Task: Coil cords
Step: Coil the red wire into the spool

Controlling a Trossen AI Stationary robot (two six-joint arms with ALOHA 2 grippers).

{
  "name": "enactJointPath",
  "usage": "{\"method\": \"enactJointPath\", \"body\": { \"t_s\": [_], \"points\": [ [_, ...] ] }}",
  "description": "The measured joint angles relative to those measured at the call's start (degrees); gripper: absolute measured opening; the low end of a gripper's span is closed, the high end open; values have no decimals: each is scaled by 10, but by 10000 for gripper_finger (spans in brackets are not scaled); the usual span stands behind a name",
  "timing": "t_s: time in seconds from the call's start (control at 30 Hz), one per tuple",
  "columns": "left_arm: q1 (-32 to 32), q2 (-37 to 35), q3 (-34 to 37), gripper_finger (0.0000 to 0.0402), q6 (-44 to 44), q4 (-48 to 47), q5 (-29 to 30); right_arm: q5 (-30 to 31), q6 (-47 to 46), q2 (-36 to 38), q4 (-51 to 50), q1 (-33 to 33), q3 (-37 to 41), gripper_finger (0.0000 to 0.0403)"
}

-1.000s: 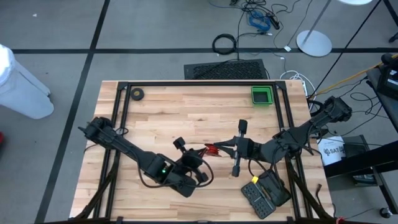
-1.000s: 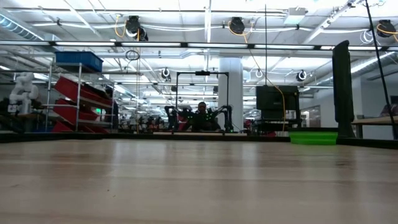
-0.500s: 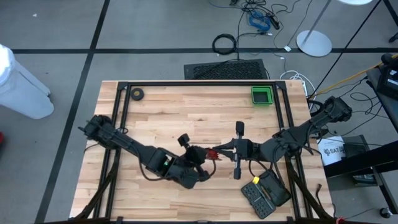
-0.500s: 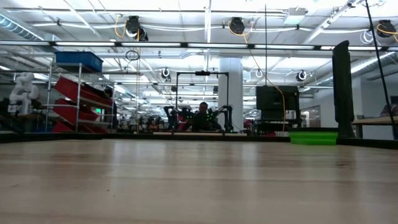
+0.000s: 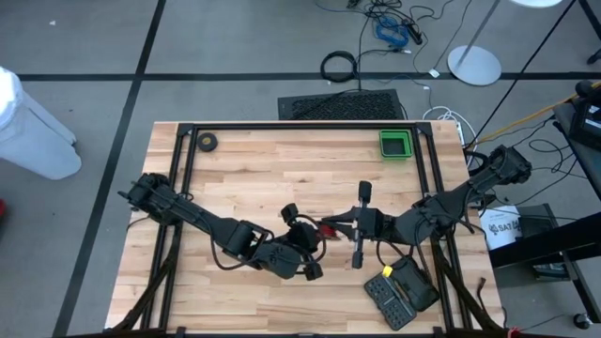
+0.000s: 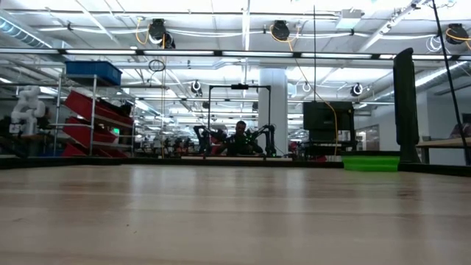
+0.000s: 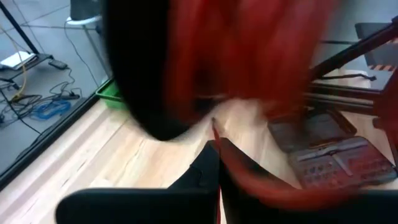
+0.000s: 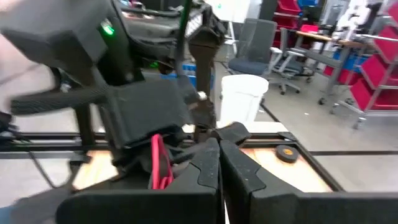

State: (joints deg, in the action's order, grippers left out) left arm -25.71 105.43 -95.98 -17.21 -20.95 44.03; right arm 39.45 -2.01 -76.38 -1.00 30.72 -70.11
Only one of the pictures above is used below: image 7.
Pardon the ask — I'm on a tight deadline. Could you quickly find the black wire spool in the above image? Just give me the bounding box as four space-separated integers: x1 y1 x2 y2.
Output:
102 0 340 141

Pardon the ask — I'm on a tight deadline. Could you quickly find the black power adapter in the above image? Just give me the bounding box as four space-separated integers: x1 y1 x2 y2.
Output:
48 58 68 70

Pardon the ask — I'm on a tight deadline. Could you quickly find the thin black hanging cable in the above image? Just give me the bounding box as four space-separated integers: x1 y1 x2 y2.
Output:
0 0 40 56

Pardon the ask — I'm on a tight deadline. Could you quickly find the green plastic tray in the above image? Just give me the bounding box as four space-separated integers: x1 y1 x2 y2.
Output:
95 79 128 110

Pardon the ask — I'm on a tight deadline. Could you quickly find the brown cable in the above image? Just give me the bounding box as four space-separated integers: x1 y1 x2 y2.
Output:
320 73 377 82

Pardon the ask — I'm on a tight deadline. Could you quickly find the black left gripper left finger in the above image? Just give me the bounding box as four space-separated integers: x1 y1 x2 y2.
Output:
55 140 220 224

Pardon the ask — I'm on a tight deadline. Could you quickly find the blue coiled cable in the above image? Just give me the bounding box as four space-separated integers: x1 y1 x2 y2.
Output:
30 100 72 121

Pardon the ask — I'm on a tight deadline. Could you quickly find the hazard striped floor mat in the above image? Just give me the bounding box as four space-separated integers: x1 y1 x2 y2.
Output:
368 37 398 73

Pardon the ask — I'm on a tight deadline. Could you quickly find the red cord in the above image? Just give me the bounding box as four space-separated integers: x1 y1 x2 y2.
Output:
163 0 398 224

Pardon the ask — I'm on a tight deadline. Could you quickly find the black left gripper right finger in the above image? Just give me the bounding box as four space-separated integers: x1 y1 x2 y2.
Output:
220 138 398 224

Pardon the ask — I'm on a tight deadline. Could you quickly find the black power strip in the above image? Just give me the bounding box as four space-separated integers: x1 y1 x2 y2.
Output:
58 92 81 101

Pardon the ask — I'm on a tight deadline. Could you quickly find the black screwdriver bit case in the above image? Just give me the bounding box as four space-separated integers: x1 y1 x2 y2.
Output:
267 107 398 190

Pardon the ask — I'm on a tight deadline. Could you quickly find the yellow cable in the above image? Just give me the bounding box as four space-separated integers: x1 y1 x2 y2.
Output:
0 24 28 101

